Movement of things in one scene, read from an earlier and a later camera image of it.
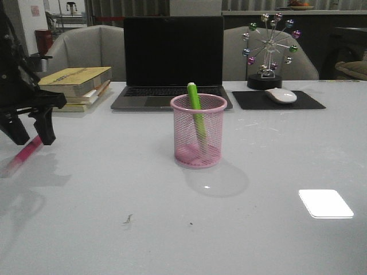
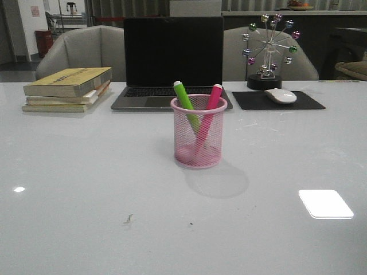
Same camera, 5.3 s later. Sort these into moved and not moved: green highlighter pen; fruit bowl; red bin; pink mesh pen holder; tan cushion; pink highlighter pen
Moved: green highlighter pen; pink highlighter pen
Not moved: pink mesh pen holder; red bin; tan cushion; fruit bowl
